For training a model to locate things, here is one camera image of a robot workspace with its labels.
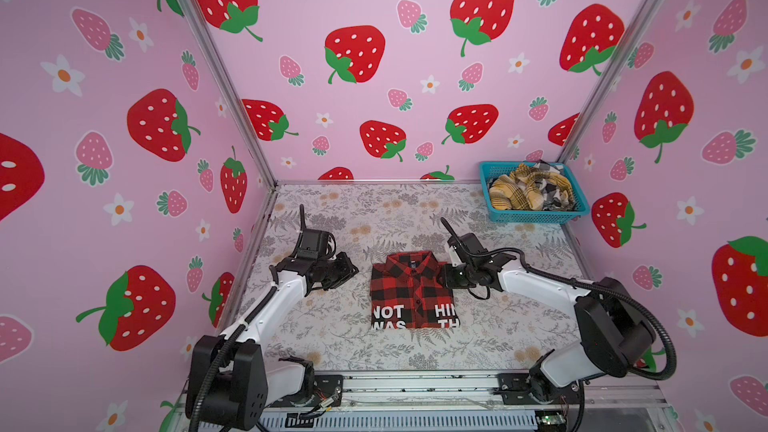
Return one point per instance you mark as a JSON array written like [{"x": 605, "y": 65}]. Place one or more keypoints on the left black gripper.
[{"x": 346, "y": 270}]

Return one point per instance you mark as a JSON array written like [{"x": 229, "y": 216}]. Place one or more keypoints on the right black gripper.
[{"x": 447, "y": 279}]

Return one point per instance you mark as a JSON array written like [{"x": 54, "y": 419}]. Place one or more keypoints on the red black plaid shirt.
[{"x": 407, "y": 291}]

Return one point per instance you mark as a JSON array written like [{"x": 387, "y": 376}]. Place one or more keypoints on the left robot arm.
[{"x": 230, "y": 382}]

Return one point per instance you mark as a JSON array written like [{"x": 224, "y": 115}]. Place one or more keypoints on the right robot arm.
[{"x": 618, "y": 336}]

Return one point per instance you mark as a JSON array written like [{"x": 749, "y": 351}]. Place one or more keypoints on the yellow plaid shirt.
[{"x": 541, "y": 187}]

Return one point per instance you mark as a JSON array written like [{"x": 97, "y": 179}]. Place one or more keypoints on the teal plastic basket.
[{"x": 491, "y": 170}]

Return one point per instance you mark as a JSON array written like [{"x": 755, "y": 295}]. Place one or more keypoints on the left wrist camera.
[{"x": 315, "y": 245}]

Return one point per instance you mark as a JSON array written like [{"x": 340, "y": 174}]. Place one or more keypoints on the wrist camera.
[
  {"x": 315, "y": 245},
  {"x": 471, "y": 252}
]

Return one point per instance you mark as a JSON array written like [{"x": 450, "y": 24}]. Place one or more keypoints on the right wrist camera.
[{"x": 471, "y": 252}]

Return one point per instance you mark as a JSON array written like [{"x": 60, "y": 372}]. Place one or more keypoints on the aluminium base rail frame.
[{"x": 470, "y": 400}]

